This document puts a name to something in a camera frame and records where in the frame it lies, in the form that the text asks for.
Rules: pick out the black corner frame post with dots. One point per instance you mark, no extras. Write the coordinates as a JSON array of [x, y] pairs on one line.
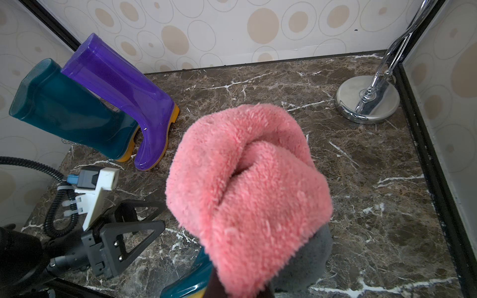
[[51, 23], [437, 81]]

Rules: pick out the pink microfiber cloth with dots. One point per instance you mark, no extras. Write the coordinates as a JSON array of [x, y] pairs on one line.
[[244, 183]]

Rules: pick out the black corner frame post left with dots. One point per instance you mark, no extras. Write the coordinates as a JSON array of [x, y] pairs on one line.
[[51, 23]]

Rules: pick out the chrome mug tree stand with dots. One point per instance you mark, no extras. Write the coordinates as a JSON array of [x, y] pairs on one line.
[[373, 99]]

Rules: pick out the teal rubber boot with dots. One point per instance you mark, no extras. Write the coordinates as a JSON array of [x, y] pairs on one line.
[[51, 101], [194, 283]]

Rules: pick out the black corner frame post right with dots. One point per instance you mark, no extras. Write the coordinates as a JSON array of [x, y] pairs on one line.
[[437, 81]]

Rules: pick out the purple rubber boot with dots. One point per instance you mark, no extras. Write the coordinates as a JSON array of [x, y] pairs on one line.
[[100, 69]]

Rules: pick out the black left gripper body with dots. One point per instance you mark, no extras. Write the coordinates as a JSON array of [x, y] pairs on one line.
[[111, 244]]

